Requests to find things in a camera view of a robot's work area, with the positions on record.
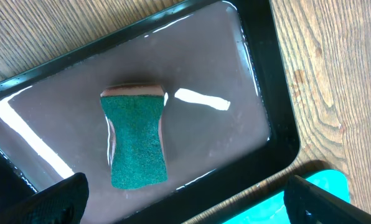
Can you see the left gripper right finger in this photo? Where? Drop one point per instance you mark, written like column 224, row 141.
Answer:
column 307, row 203

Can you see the teal plastic tray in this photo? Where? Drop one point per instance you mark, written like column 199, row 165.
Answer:
column 273, row 210

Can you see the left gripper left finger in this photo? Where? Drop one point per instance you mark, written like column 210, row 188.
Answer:
column 64, row 202

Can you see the black tray with maroon liquid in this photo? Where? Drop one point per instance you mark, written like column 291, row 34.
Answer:
column 227, row 124

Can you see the pink and green sponge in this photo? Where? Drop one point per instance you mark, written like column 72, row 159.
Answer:
column 133, row 114

